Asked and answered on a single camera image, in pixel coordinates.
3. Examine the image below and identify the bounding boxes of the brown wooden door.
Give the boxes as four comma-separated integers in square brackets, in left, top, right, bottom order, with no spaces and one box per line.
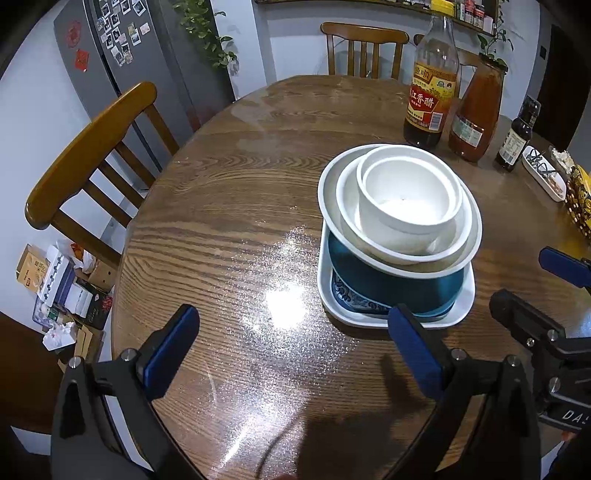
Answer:
[535,0,590,151]

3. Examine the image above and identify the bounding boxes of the large patterned square plate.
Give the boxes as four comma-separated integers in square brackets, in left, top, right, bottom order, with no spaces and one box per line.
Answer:
[317,220,476,330]

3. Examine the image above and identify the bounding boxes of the black metal clips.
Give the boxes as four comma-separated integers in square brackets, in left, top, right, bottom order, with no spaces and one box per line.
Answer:
[526,150,557,179]

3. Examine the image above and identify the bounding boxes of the cluster of fridge photo magnets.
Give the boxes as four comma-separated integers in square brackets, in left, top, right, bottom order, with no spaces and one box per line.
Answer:
[94,0,151,66]

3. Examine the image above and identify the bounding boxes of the small dark soy sauce bottle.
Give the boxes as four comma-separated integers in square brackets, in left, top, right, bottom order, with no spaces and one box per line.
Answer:
[494,95,541,173]

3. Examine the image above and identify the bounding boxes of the large white bowl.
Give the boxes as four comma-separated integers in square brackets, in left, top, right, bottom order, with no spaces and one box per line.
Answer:
[317,143,484,279]

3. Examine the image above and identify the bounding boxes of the medium white bowl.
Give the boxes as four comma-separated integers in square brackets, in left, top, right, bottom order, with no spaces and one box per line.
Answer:
[335,152,473,267]

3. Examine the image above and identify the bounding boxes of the pile of cardboard boxes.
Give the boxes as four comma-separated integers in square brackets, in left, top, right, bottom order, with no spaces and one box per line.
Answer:
[16,239,114,370]

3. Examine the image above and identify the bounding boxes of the grey refrigerator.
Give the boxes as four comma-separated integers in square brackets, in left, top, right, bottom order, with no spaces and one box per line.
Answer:
[52,0,236,176]

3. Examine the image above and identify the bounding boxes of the trailing green shelf plant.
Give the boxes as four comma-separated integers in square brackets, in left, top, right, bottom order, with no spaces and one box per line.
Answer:
[477,0,515,70]

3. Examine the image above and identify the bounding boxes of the yellow snack bag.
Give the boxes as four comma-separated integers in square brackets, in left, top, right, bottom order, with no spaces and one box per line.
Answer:
[564,163,591,237]

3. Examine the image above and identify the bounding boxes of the wooden chair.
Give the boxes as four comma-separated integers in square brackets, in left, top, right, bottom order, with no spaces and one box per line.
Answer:
[413,32,484,100]
[320,21,411,79]
[25,82,181,278]

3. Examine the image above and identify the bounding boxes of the dark vinegar bottle yellow cap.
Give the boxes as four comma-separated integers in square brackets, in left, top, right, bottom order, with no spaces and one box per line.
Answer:
[403,0,460,150]

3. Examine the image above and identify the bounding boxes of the small white bowl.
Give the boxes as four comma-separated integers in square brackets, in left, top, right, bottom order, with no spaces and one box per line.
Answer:
[355,144,464,243]
[362,155,458,228]

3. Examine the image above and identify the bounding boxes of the small rectangular white dish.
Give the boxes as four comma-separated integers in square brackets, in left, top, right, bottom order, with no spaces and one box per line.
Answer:
[521,145,567,203]

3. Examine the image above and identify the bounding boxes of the red sauce glass bottle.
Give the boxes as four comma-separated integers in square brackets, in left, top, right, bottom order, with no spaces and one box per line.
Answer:
[447,54,509,162]

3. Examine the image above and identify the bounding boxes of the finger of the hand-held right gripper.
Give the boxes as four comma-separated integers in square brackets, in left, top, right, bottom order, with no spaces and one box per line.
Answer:
[539,246,591,290]
[489,289,568,358]

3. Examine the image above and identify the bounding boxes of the blue bowl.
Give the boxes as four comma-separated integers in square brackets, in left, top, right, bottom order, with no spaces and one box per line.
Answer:
[327,230,465,319]

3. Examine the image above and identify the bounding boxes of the white puffed snack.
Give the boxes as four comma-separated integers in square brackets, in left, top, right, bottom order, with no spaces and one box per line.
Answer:
[549,146,576,168]

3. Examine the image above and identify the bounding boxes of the wooden wall shelf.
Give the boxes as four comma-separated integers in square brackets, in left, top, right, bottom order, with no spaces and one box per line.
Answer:
[253,0,502,37]

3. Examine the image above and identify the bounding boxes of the hanging green plant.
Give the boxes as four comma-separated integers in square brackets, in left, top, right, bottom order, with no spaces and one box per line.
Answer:
[172,0,241,75]

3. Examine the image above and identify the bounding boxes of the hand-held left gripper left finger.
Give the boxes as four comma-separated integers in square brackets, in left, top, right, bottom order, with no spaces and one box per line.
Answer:
[51,304,208,480]

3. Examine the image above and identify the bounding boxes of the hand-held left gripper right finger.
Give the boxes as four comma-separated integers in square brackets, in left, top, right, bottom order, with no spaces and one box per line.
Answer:
[387,304,542,480]

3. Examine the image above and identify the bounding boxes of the row of shelf jars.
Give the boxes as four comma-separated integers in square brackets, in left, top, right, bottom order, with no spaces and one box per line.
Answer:
[454,0,498,33]

